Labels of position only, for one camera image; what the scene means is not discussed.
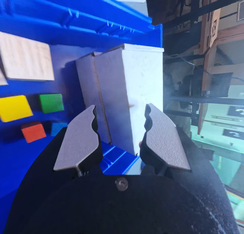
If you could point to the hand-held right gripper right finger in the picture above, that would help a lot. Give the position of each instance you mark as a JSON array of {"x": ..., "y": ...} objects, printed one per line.
[{"x": 164, "y": 142}]

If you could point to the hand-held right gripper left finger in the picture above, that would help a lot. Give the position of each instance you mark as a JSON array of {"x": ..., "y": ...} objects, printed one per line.
[{"x": 76, "y": 142}]

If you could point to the blue cube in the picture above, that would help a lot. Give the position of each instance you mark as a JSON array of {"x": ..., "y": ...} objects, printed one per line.
[{"x": 58, "y": 129}]

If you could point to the red cube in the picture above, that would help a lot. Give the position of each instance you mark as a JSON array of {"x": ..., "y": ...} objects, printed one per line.
[{"x": 33, "y": 132}]

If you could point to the green cube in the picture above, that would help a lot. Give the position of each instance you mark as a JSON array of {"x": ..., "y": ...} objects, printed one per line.
[{"x": 51, "y": 103}]

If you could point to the blue plastic bin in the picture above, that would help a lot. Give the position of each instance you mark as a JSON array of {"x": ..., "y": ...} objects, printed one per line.
[{"x": 28, "y": 161}]

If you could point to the white cardboard box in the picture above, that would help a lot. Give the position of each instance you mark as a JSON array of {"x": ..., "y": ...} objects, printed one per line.
[{"x": 141, "y": 81}]

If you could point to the yellow cube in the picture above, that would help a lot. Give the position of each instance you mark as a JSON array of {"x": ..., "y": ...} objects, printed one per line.
[{"x": 14, "y": 108}]

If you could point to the large plain wooden cube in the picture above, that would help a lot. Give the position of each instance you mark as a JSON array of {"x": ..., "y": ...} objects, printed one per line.
[{"x": 26, "y": 56}]

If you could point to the white cabinet with black labels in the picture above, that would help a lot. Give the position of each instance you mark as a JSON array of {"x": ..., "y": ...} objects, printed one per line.
[{"x": 215, "y": 123}]

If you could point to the black monitor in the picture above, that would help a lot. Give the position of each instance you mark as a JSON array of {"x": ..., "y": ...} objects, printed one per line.
[{"x": 219, "y": 84}]

